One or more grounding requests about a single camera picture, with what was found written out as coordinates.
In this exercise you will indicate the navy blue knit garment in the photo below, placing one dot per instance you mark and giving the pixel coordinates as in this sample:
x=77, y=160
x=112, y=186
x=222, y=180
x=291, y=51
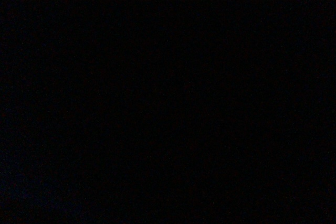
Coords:
x=167, y=111

